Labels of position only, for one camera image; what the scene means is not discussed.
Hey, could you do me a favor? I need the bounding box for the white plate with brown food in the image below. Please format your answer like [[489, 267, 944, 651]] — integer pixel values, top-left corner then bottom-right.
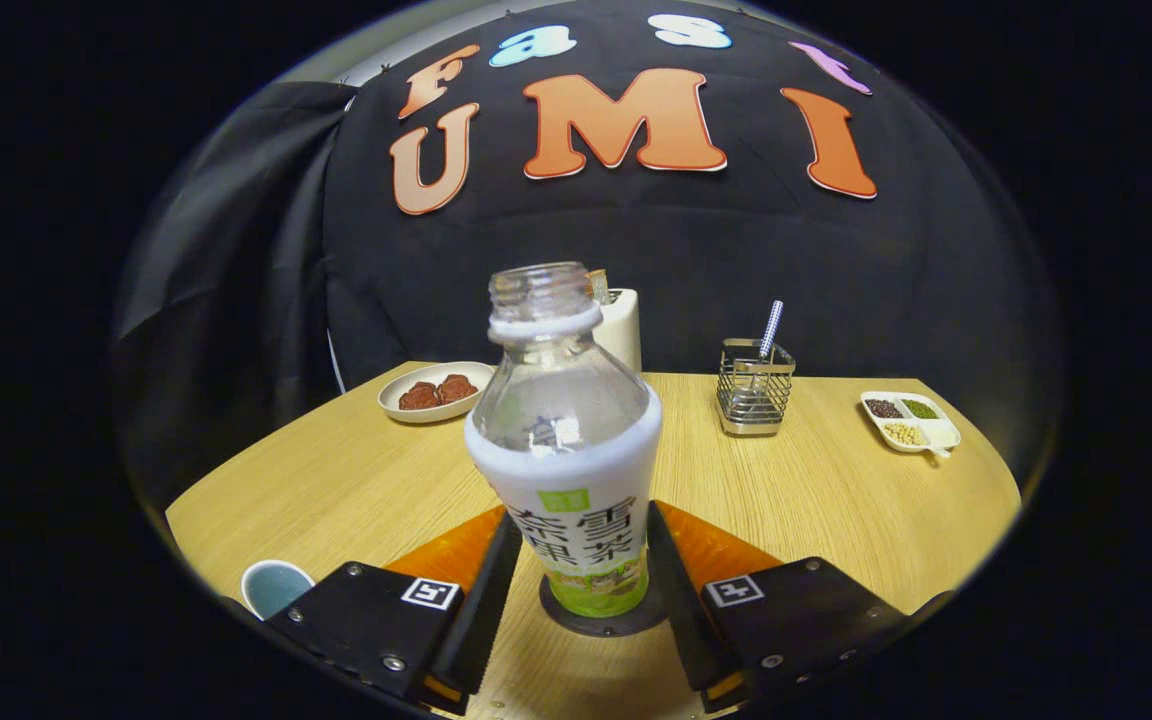
[[378, 361, 497, 424]]

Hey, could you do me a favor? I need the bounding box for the wire mesh utensil holder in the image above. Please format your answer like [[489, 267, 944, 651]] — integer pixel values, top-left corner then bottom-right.
[[716, 338, 797, 437]]

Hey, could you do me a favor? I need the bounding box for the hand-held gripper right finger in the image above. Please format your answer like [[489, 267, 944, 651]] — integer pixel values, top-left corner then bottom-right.
[[646, 500, 912, 713]]

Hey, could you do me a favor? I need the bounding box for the cream toaster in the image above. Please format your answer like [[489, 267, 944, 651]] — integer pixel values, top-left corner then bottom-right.
[[591, 270, 643, 374]]

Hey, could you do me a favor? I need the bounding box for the dark brown round coaster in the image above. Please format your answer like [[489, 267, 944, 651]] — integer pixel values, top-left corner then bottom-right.
[[539, 575, 669, 638]]

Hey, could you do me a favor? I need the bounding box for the clear juice bottle white label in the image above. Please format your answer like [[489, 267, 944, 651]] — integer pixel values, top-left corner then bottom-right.
[[464, 262, 663, 618]]

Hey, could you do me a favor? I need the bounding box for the white cup with handle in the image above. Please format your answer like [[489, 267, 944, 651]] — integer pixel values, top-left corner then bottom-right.
[[240, 559, 317, 621]]

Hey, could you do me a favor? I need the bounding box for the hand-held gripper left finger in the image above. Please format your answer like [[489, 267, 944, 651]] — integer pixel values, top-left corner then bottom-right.
[[266, 507, 525, 716]]

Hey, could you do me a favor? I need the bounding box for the wooden table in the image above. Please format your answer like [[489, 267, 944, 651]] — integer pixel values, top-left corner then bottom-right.
[[166, 361, 1024, 720]]

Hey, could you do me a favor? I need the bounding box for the white divided dish with beans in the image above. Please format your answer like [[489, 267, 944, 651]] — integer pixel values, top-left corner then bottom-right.
[[859, 390, 963, 459]]

